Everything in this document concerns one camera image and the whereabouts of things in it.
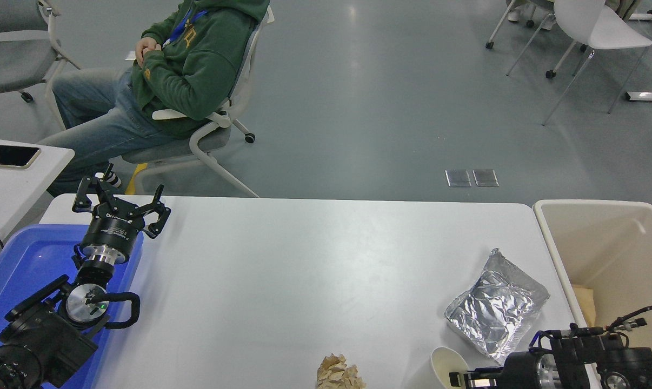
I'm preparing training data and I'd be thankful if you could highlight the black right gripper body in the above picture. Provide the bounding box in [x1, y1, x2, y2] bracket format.
[502, 351, 543, 389]

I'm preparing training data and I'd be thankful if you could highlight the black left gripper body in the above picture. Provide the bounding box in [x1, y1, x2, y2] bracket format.
[79, 208, 145, 254]

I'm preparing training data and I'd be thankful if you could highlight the white paper cup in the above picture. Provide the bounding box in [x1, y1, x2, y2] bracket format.
[430, 346, 470, 389]

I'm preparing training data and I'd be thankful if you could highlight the foil tray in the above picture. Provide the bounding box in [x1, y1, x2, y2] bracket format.
[444, 248, 550, 368]

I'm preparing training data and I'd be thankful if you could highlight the tan paper ball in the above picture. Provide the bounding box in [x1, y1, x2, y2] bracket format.
[316, 353, 367, 389]

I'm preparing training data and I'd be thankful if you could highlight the person's left hand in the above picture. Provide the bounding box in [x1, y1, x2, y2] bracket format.
[135, 37, 163, 68]

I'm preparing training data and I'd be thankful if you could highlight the white side table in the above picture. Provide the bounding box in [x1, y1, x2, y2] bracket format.
[0, 136, 75, 257]

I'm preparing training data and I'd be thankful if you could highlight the blue plastic tray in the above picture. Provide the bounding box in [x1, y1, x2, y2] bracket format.
[0, 224, 145, 389]

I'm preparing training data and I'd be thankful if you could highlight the black smartphone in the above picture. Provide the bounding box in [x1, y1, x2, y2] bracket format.
[0, 144, 42, 170]

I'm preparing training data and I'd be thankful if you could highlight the tan paper sheet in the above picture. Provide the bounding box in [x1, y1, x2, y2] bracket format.
[570, 284, 597, 327]

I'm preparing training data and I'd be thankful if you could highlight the large pale plastic bin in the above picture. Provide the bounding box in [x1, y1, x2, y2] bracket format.
[533, 199, 652, 389]

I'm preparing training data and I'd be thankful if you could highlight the grey castor chair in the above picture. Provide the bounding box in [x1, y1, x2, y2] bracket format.
[0, 0, 83, 131]

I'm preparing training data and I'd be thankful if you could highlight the person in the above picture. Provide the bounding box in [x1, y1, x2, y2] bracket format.
[37, 0, 271, 198]

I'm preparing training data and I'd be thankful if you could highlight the white-legged castor chair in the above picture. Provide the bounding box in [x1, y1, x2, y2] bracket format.
[485, 0, 589, 79]

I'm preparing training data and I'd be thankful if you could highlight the white shell chair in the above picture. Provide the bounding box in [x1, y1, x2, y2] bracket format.
[507, 0, 652, 126]

